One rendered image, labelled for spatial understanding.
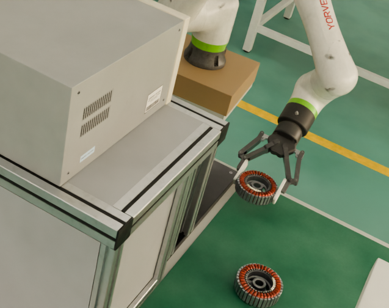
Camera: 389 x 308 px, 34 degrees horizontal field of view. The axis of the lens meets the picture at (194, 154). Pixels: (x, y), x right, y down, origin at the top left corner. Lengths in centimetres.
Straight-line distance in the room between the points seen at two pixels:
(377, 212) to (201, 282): 186
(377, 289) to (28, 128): 61
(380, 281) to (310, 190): 223
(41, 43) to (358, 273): 101
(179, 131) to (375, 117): 283
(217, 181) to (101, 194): 71
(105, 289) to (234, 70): 123
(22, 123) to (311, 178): 235
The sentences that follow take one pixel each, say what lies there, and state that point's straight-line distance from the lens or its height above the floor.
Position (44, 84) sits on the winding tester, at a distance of 104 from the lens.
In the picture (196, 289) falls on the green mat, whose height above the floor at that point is 75.
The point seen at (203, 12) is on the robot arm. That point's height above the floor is 104.
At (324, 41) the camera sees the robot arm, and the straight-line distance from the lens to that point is 176.
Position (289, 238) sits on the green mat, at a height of 75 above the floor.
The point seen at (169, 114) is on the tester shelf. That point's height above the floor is 111.
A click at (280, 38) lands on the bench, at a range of 418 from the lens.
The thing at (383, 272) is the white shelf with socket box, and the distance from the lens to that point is 103.
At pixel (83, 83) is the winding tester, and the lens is 103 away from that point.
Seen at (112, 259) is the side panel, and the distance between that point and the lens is 111.
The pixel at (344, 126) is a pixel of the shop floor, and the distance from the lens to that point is 384.
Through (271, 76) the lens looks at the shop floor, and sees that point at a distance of 410.
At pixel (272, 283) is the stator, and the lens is 154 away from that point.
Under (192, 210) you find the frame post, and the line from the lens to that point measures 154.
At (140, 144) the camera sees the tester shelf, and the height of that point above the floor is 111.
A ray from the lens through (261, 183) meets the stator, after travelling 176.
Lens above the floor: 185
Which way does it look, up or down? 35 degrees down
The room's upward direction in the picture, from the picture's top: 15 degrees clockwise
